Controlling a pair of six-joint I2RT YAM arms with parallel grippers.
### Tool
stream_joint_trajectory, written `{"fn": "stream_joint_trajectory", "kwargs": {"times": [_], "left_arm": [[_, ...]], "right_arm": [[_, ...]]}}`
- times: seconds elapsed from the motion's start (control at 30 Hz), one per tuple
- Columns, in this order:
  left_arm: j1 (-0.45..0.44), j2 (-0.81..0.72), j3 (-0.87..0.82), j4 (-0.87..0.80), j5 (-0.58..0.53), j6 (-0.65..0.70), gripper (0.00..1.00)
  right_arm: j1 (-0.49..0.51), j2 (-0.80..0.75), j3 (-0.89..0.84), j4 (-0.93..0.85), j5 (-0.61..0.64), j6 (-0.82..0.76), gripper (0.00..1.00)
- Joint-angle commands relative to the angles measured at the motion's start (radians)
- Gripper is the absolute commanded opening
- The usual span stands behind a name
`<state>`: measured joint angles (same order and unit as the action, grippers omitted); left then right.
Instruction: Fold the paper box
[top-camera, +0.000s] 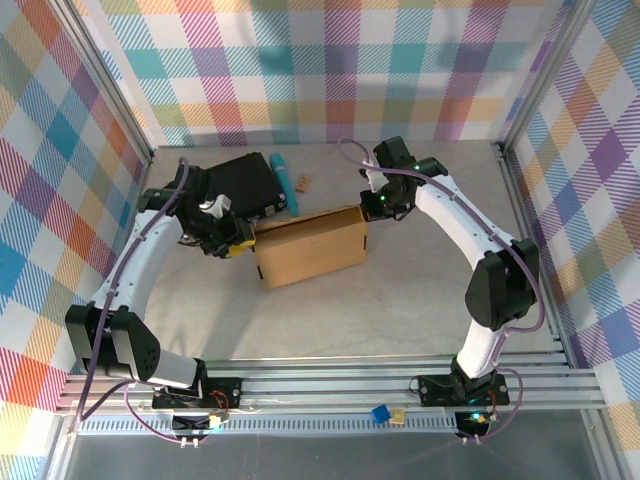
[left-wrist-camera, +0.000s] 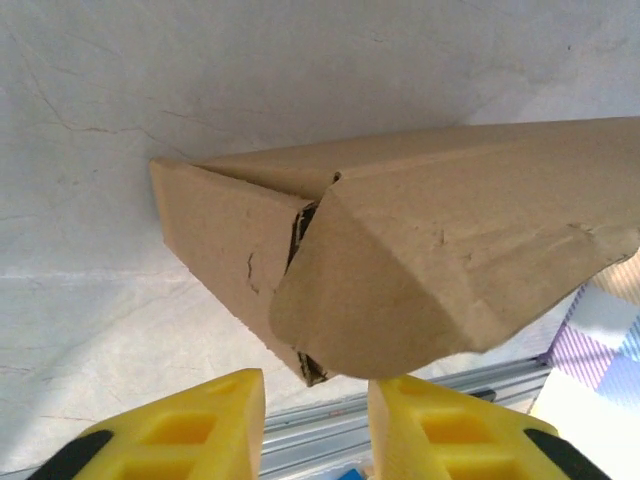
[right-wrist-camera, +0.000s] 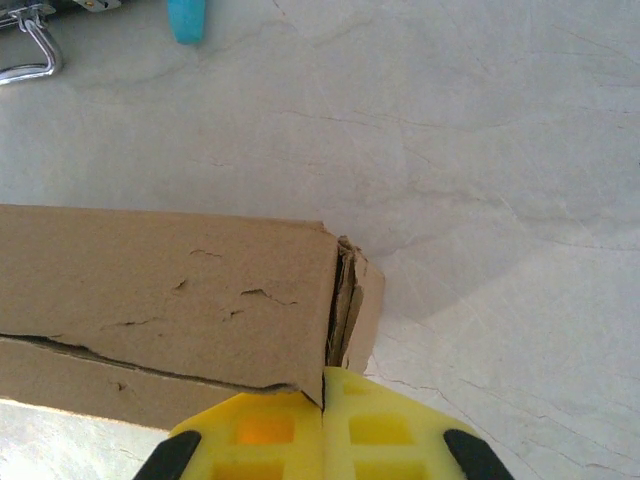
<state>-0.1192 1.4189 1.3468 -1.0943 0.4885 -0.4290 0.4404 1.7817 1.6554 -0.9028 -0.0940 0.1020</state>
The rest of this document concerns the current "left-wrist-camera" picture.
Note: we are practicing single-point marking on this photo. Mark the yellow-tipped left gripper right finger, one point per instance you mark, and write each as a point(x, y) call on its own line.
point(450, 440)

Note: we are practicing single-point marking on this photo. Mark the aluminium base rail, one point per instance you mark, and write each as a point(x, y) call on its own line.
point(320, 435)

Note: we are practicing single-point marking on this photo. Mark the small blue cube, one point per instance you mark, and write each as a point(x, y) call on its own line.
point(352, 475)

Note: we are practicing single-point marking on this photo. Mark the brown cardboard paper box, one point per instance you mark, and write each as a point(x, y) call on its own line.
point(425, 240)

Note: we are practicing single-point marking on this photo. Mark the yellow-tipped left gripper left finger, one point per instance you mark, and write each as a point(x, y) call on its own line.
point(190, 440)

